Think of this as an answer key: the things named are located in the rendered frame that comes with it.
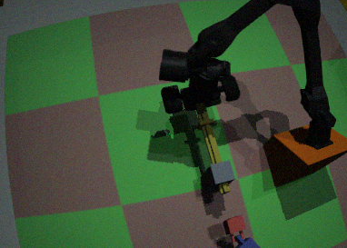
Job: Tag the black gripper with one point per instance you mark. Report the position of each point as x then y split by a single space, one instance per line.
190 96

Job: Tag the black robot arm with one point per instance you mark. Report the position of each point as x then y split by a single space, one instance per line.
214 40

